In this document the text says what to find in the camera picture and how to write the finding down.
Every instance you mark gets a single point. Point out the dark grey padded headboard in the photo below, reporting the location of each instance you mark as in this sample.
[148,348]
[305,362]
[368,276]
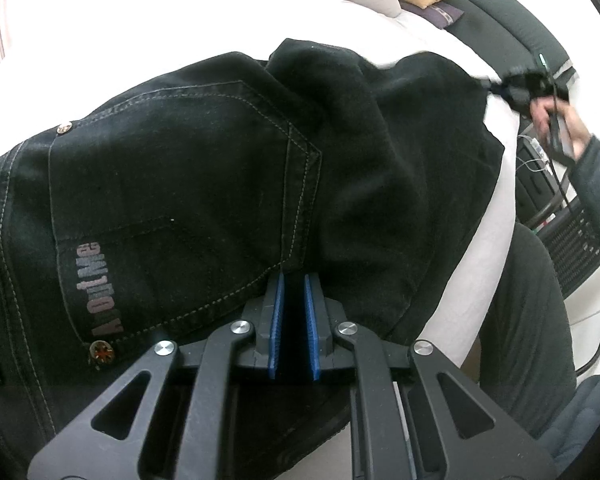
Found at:
[500,15]

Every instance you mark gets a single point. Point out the grey-blue quilted slipper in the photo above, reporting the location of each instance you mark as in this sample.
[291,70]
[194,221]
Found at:
[580,410]

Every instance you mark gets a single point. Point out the person's leg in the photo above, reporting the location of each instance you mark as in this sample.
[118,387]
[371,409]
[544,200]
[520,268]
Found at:
[530,310]

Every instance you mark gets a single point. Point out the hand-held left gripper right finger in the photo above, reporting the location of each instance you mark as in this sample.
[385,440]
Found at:
[312,325]

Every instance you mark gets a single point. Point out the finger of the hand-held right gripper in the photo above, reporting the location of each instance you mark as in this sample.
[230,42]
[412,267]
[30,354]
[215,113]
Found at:
[496,87]

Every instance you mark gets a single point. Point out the white bed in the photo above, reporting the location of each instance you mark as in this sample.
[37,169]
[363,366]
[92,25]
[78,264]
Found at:
[130,20]

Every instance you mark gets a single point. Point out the person's right hand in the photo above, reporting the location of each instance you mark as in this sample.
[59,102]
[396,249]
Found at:
[577,127]

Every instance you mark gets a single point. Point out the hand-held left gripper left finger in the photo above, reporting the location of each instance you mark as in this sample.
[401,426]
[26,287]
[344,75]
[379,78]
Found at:
[275,320]

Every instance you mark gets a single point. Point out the dark bedside table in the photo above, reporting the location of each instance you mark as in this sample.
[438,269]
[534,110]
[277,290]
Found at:
[535,185]

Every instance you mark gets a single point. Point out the black mesh basket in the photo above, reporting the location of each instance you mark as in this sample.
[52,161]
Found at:
[575,250]

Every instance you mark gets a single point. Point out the dark purple pillow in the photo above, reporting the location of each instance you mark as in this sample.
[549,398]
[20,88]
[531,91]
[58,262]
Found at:
[445,14]

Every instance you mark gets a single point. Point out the black denim pants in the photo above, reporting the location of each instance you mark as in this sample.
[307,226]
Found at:
[180,160]

